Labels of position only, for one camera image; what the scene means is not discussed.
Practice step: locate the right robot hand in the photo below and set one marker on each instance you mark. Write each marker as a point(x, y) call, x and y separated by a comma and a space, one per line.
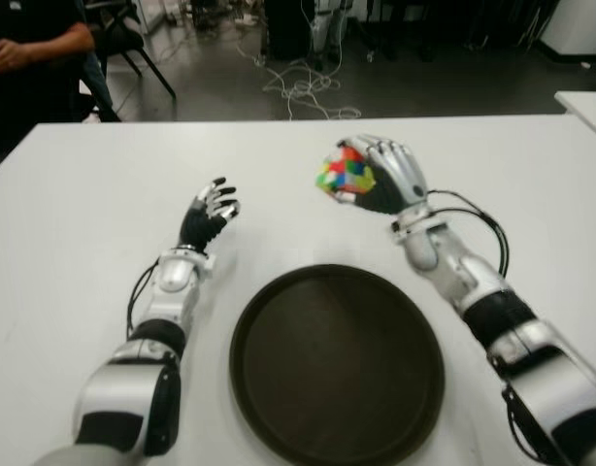
point(400, 179)

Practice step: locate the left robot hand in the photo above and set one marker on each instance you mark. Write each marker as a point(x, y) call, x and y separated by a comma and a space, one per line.
point(198, 228)

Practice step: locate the multicoloured Rubik's cube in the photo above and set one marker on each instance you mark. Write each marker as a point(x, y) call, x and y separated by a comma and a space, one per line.
point(344, 175)

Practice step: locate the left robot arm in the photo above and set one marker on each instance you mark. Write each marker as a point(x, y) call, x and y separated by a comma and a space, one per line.
point(172, 274)

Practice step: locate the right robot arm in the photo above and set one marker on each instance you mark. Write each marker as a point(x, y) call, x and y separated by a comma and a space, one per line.
point(424, 247)

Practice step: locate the dark round plate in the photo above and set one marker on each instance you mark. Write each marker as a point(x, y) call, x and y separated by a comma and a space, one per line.
point(337, 369)

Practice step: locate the white power adapter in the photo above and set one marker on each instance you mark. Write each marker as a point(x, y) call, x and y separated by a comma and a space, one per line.
point(371, 56)

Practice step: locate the dark equipment rack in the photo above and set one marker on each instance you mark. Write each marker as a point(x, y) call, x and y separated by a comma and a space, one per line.
point(400, 24)

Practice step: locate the white humanoid robot legs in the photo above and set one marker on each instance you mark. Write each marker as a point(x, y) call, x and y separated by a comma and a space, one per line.
point(320, 29)

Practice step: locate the white power strip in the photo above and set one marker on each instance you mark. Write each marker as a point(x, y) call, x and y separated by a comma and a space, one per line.
point(259, 60)

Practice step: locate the black cabinet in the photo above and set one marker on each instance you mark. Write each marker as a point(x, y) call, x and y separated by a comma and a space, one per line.
point(288, 29)

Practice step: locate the black folding chair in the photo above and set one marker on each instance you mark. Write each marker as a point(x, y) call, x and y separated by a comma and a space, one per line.
point(125, 41)

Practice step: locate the white side table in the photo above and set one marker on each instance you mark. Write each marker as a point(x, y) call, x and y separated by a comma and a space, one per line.
point(589, 107)

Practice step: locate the white display cabinet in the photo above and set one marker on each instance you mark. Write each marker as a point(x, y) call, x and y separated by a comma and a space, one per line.
point(150, 14)

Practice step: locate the seated person in black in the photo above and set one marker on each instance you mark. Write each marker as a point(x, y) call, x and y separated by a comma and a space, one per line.
point(16, 97)

